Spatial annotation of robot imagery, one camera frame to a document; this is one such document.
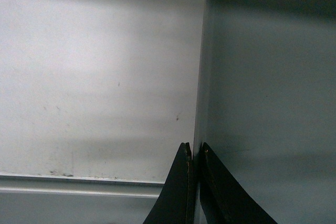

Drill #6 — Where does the white metal shelf unit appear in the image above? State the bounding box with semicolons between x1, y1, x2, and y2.
1;0;205;223

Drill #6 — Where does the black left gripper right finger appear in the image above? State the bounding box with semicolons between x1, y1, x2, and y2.
199;142;276;223

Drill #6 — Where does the grey silver rectangular tray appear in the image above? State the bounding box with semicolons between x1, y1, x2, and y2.
194;0;335;223

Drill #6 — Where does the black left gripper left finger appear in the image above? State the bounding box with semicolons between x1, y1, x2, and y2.
144;143;194;224

